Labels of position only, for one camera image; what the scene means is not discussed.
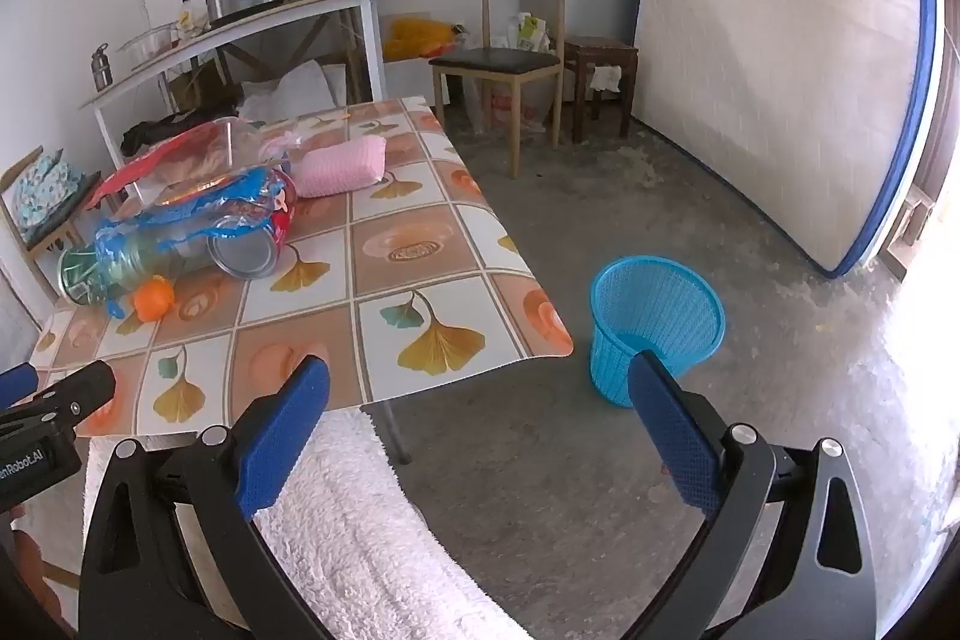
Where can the white box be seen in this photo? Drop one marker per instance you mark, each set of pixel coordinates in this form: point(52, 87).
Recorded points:
point(409, 78)

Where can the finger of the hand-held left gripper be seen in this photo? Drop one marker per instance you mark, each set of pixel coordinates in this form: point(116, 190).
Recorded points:
point(82, 392)
point(16, 383)

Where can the white cloth on stool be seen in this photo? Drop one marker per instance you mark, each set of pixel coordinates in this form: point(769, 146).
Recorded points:
point(606, 78)

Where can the orange peel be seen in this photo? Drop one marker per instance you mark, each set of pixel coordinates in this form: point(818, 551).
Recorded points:
point(154, 299)

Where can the yellow bag on box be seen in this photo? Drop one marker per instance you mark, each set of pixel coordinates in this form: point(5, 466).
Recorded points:
point(416, 36)

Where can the white printed sack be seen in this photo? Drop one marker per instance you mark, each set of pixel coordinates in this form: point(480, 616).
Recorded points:
point(502, 104)

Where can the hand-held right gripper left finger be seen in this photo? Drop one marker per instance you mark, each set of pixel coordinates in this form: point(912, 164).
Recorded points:
point(289, 430)

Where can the red cartoon can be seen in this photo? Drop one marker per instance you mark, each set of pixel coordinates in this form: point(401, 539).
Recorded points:
point(244, 250)

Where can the clear glass container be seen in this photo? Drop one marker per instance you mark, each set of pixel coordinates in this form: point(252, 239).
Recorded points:
point(146, 48)

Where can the white mattress with blue edge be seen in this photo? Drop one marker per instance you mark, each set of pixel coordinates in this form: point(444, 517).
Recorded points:
point(772, 48)

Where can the small oil bottle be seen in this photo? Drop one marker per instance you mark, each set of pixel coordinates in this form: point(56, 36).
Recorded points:
point(187, 19)

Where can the white sacks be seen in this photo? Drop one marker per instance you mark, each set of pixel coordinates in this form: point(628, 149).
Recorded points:
point(300, 85)

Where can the red snack wrapper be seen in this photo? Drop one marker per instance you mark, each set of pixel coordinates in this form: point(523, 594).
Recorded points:
point(124, 179)

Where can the blue snack wrapper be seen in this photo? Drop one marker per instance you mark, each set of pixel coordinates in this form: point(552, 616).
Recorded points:
point(225, 197)

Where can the white fluffy blanket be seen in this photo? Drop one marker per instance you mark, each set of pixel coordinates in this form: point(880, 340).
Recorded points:
point(352, 535)

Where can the cardboard box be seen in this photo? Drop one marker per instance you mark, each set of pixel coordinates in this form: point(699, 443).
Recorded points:
point(195, 89)

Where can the blue plastic mesh basket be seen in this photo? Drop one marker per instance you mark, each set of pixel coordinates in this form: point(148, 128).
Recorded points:
point(652, 310)

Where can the white side table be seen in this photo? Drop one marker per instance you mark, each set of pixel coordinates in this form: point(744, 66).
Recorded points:
point(300, 10)

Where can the wooden chair with black seat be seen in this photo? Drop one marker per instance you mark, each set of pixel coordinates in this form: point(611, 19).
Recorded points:
point(495, 61)

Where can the white paper bag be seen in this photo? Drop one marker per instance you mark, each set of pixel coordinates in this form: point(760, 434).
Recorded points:
point(529, 31)

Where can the black cloth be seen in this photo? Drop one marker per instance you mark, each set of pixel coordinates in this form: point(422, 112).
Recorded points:
point(165, 130)

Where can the steel water bottle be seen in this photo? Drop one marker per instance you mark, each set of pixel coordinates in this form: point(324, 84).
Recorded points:
point(101, 70)

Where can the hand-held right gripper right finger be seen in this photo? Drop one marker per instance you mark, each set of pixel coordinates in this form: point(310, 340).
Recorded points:
point(675, 437)

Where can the table with ginkgo tablecloth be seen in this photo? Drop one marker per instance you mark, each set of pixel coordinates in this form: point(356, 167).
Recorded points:
point(420, 250)

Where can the pink cloth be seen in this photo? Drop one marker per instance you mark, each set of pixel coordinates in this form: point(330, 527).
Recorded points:
point(341, 166)

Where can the pink clear plastic wrapper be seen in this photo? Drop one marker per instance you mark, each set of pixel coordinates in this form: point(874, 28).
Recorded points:
point(281, 144)

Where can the dark wooden stool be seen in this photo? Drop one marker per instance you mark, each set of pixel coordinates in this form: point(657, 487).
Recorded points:
point(600, 51)

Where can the small wooden chair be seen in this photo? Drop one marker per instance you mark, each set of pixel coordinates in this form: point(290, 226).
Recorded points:
point(45, 242)

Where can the blue floral cushion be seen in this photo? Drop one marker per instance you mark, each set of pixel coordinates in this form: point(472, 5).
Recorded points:
point(45, 190)

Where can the green plastic bottle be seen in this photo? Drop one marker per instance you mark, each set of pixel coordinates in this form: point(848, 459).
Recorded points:
point(82, 272)

